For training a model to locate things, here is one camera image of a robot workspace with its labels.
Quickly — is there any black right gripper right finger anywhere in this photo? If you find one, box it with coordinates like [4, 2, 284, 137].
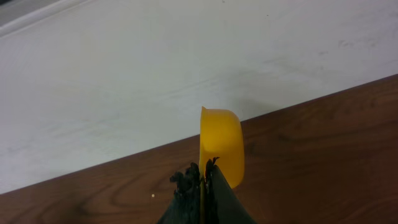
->
[204, 157, 256, 224]

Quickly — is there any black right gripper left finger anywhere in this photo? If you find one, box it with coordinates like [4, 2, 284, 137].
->
[157, 162, 201, 224]

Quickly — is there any yellow measuring scoop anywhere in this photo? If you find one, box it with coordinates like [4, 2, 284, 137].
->
[199, 107, 245, 223]

